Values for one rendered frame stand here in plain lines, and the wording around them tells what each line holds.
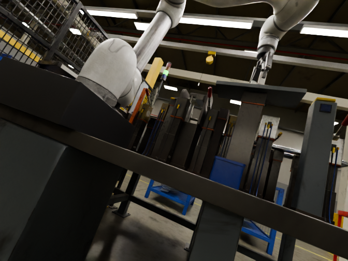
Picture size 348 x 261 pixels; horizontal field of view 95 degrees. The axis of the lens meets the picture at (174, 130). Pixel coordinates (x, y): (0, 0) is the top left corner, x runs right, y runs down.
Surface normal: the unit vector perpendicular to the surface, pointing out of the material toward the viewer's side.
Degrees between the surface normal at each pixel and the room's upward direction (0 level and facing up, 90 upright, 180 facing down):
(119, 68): 91
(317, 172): 90
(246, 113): 90
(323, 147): 90
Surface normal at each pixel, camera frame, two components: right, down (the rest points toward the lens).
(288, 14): -0.52, 0.82
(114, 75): 0.65, 0.15
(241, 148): -0.34, -0.33
